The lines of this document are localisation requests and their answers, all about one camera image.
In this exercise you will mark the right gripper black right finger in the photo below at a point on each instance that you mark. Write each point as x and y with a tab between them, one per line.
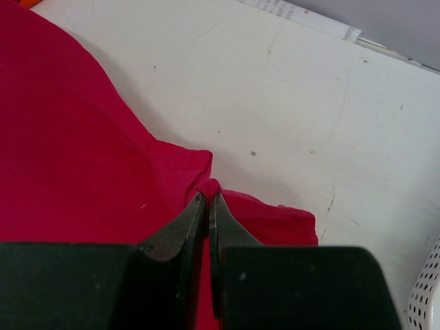
256	286

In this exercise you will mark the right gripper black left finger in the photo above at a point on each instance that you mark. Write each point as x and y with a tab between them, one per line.
151	285

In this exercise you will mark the bright red t shirt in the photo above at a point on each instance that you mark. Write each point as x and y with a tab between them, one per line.
77	166

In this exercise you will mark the white plastic basket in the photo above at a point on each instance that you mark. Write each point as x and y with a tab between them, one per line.
423	303

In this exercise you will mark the white printed label strip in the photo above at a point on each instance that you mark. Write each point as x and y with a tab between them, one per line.
302	16

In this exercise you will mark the folded orange t shirt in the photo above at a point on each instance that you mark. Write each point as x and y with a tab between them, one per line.
28	3

